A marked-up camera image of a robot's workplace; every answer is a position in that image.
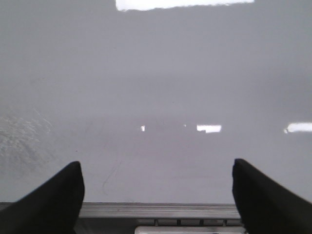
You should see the white whiteboard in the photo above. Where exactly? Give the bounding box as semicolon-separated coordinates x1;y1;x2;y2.
0;0;312;204

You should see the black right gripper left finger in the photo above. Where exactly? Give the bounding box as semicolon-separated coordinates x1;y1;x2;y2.
0;161;85;234

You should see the white plastic storage tray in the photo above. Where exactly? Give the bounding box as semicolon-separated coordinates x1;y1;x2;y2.
134;226;245;234

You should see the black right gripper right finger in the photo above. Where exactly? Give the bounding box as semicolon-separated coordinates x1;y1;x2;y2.
232;158;312;234

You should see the grey aluminium whiteboard frame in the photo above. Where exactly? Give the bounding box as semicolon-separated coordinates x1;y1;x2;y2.
79;202;240;219

